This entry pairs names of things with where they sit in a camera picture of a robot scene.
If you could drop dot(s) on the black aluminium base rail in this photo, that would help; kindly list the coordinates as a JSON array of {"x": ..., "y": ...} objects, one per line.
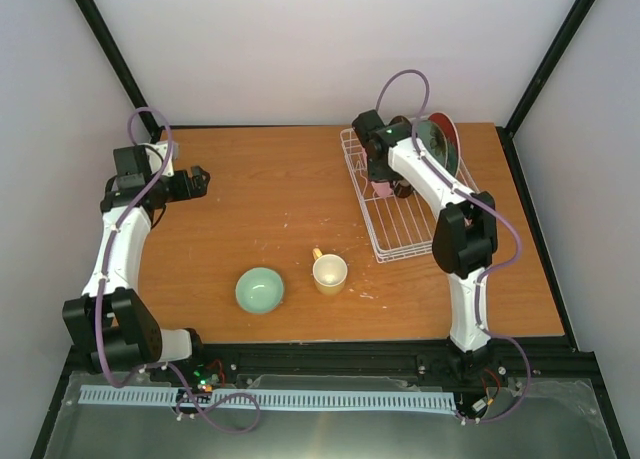
[{"x": 424, "y": 363}]

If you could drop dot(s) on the red teal flower plate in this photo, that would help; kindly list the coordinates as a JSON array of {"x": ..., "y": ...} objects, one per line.
[{"x": 450, "y": 134}]

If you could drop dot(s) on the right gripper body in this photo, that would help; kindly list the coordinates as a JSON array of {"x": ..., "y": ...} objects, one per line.
[{"x": 378, "y": 172}]

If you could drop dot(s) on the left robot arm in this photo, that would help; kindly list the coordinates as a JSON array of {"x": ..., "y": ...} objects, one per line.
[{"x": 109, "y": 324}]

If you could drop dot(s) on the mint green bowl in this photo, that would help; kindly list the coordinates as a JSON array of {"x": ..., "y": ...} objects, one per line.
[{"x": 259, "y": 290}]

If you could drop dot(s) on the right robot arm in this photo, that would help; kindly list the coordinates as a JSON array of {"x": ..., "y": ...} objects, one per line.
[{"x": 465, "y": 236}]

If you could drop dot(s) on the black frame post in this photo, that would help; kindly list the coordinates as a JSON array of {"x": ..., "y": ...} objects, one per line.
[
  {"x": 101, "y": 32},
  {"x": 572, "y": 22}
]

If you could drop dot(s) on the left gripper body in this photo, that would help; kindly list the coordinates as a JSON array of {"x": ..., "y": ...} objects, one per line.
[{"x": 184, "y": 191}]

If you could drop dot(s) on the white wire dish rack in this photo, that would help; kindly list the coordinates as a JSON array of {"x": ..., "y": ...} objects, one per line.
[{"x": 398, "y": 228}]

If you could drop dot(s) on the light blue cable duct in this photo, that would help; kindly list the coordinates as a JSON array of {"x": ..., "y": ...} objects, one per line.
[{"x": 273, "y": 400}]

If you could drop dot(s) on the black rimmed beige plate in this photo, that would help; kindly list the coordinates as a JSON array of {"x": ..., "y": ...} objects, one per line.
[{"x": 401, "y": 188}]

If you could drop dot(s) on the mint plate with flower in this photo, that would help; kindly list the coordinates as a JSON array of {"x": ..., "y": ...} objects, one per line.
[{"x": 439, "y": 146}]

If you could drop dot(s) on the yellow mug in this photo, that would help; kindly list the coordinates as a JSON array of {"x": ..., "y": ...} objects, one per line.
[{"x": 329, "y": 272}]

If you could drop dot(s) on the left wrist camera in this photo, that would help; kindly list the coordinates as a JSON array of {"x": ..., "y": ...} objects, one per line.
[{"x": 160, "y": 158}]

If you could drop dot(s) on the right black frame post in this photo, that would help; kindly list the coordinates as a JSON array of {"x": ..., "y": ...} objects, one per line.
[{"x": 572, "y": 22}]

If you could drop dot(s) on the pink plate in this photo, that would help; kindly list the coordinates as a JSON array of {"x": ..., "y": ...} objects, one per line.
[{"x": 382, "y": 189}]

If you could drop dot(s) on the left black frame post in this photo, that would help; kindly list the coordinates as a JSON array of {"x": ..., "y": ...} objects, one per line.
[{"x": 101, "y": 32}]

